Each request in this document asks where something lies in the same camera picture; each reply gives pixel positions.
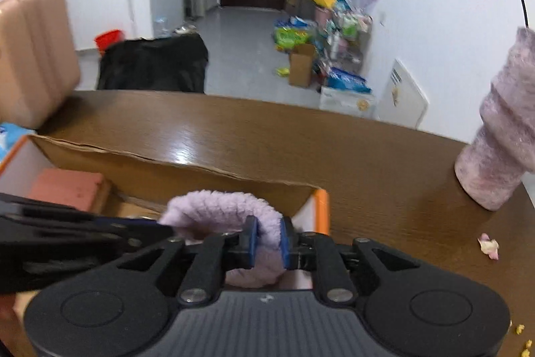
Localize light purple fluffy headband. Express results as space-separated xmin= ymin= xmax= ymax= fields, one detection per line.
xmin=159 ymin=190 xmax=285 ymax=289

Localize person's left hand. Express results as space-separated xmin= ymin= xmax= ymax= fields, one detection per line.
xmin=1 ymin=294 xmax=34 ymax=356

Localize red orange cardboard box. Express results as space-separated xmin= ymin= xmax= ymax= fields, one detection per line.
xmin=1 ymin=135 xmax=330 ymax=243

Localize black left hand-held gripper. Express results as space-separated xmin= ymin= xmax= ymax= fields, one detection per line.
xmin=1 ymin=193 xmax=174 ymax=294

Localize white flat panel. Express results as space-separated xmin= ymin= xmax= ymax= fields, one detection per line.
xmin=374 ymin=59 xmax=429 ymax=128

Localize fallen pink petal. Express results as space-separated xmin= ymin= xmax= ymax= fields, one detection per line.
xmin=478 ymin=233 xmax=500 ymax=261

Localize brown cardboard box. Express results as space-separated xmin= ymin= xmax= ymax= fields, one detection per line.
xmin=288 ymin=43 xmax=316 ymax=88

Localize black chair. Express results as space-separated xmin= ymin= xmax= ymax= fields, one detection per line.
xmin=96 ymin=32 xmax=209 ymax=93

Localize pink textured vase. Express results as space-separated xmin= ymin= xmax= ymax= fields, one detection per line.
xmin=454 ymin=27 xmax=534 ymax=211

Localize cluttered storage cart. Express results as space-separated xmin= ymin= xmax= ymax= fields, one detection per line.
xmin=273 ymin=0 xmax=373 ymax=94

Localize blue tissue pack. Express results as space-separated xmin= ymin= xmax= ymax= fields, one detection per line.
xmin=0 ymin=122 xmax=33 ymax=161

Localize red bucket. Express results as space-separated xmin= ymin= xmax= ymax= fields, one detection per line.
xmin=93 ymin=29 xmax=125 ymax=55

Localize yellow crumbs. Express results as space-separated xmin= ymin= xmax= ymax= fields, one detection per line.
xmin=509 ymin=321 xmax=534 ymax=357

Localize pink suitcase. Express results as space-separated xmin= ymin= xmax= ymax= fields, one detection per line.
xmin=1 ymin=0 xmax=81 ymax=129

